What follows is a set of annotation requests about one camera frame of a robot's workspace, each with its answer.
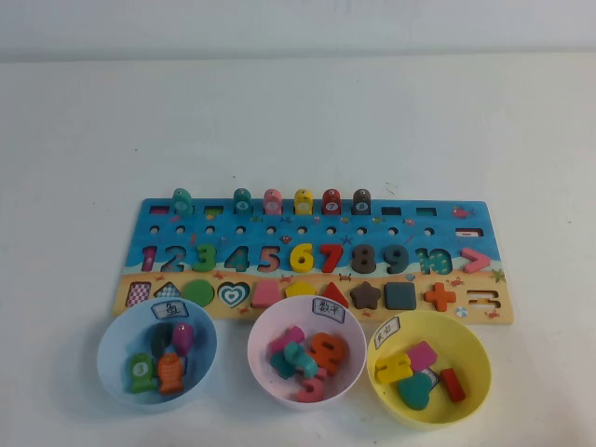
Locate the yellow wooden number six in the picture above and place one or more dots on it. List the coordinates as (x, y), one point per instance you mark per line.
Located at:
(302, 261)

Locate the yellow wooden pentagon piece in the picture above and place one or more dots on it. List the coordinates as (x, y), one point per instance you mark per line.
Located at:
(300, 290)

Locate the red wooden triangle piece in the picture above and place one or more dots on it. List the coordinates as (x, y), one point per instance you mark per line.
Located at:
(333, 293)

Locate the pink wooden trapezoid piece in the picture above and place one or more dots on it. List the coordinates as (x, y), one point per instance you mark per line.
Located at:
(265, 294)

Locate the brown wooden star piece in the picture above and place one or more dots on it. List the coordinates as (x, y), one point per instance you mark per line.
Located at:
(366, 295)

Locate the green wooden circle piece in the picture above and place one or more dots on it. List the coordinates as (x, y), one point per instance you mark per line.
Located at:
(199, 293)

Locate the dark teal square piece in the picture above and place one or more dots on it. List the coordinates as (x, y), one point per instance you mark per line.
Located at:
(400, 296)

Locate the orange wooden number piece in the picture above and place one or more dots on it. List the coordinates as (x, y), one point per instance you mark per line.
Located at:
(337, 351)

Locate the colourful wooden puzzle board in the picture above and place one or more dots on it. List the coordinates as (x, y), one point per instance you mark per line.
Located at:
(442, 219)

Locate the light pink plastic bowl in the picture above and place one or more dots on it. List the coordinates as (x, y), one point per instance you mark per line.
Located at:
(261, 377)

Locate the magenta wooden rhombus piece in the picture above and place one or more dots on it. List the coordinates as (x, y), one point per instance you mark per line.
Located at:
(423, 354)

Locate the teal wooden heart piece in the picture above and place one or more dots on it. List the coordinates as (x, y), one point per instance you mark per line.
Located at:
(414, 392)

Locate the light yellow plastic bowl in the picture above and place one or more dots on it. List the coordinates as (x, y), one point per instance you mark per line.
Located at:
(475, 372)

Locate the light blue plastic bowl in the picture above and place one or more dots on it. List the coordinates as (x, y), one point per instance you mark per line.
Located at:
(112, 372)

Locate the yellow wooden fish peg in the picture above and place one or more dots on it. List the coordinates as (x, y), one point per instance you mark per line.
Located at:
(302, 202)

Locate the pink wooden fish peg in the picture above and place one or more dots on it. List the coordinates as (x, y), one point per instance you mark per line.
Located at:
(272, 202)

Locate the red wooden fish peg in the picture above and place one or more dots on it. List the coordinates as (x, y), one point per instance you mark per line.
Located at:
(331, 202)

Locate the red wooden number seven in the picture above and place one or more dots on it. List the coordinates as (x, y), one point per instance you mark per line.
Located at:
(333, 256)

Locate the teal wooden fish peg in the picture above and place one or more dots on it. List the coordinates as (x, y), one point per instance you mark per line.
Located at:
(242, 201)
(181, 201)

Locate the brown wooden fish peg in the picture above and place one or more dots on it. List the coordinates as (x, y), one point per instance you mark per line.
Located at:
(361, 202)

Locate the brown wooden number eight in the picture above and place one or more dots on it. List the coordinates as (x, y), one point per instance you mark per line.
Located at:
(364, 267)

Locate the white paper label blue border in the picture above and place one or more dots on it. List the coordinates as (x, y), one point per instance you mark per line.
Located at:
(170, 310)
(329, 307)
(185, 364)
(388, 330)
(433, 374)

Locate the green wooden number three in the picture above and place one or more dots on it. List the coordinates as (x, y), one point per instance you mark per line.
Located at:
(207, 265)

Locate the dark teal number nine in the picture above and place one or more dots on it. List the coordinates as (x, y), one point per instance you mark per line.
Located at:
(402, 261)

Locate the magenta wooden number one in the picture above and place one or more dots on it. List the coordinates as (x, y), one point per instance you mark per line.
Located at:
(286, 339)

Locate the teal wooden number two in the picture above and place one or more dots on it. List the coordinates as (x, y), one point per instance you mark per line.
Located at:
(302, 363)

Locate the teal wooden number four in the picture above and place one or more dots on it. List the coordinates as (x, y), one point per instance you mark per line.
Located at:
(278, 365)

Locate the orange wooden plus sign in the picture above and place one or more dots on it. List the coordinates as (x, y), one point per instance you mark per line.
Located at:
(440, 296)

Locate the purple wooden fish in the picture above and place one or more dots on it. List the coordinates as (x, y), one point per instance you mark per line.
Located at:
(182, 337)

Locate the pink wooden number five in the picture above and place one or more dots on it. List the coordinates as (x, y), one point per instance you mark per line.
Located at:
(314, 391)

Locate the yellow wooden equals sign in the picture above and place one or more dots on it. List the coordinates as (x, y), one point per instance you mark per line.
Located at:
(391, 368)

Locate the dark teal wooden fish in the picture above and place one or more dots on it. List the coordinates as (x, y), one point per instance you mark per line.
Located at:
(160, 337)

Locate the pink wooden greater-than sign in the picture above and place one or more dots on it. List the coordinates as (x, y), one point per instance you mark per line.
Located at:
(482, 261)

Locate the orange wooden fish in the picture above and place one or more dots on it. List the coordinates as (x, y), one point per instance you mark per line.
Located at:
(170, 372)

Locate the green wooden fish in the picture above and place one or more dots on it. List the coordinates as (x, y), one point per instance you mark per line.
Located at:
(139, 372)

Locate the red wooden minus sign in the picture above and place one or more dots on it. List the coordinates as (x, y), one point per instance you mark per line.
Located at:
(452, 384)

